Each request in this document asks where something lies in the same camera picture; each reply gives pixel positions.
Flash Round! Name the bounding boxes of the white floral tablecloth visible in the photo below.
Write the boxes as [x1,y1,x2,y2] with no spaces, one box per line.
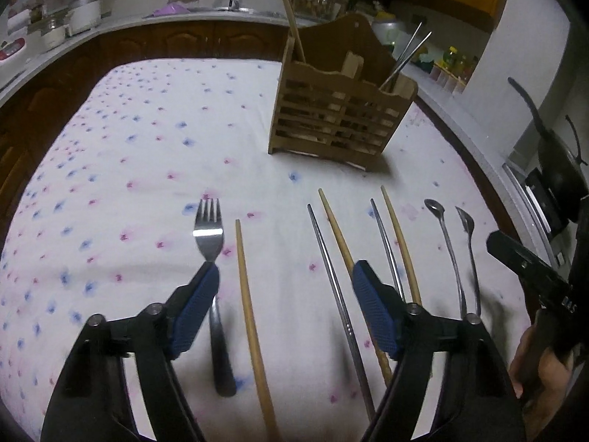
[1,59,529,441]

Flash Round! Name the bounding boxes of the white rice cooker pot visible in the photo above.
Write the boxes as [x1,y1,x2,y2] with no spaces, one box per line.
[65,0,102,37]

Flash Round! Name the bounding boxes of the steel chopstick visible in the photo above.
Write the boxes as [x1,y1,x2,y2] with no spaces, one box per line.
[307,204,375,421]
[380,23,432,91]
[370,199,405,300]

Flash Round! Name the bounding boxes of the wooden chopstick beside fork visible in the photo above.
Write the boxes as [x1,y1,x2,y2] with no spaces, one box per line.
[234,220,282,441]

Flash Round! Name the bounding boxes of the person's right hand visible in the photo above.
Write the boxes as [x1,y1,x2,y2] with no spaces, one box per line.
[508,309,575,441]

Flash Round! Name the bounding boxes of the steel spoon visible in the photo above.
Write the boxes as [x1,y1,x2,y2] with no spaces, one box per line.
[456,207,482,317]
[424,199,467,318]

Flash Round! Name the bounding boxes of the wooden chopstick in caddy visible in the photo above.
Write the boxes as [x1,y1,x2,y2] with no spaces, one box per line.
[282,0,307,63]

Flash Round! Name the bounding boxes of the black wok with handle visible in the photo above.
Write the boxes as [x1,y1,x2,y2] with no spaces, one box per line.
[507,77,588,241]

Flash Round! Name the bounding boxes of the wooden chopstick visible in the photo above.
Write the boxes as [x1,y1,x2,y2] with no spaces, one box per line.
[341,51,364,80]
[317,189,392,385]
[234,220,282,441]
[282,0,307,63]
[380,186,422,305]

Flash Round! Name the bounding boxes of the wooden utensil caddy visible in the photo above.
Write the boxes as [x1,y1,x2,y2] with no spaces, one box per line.
[268,13,418,170]

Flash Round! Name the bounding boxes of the steel chopstick in caddy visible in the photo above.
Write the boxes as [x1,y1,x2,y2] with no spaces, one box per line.
[380,23,432,91]

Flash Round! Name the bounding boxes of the condiment bottles group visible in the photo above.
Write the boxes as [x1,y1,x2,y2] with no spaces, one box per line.
[429,46,479,95]

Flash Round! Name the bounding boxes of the steel spoon right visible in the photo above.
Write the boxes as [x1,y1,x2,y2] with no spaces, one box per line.
[456,207,482,317]

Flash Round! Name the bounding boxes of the wooden base cabinets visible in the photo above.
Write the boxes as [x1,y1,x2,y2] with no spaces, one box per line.
[1,14,520,249]

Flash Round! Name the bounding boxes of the white electric pot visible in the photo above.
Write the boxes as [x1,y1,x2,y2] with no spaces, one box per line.
[41,17,67,50]

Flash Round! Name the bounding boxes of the silver rice cooker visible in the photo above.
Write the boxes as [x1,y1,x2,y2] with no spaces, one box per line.
[371,17,405,47]

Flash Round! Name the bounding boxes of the steel fork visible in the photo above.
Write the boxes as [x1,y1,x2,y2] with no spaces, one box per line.
[193,197,237,398]

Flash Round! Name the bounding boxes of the steel spoon left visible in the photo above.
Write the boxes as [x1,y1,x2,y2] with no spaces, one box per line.
[424,199,467,318]

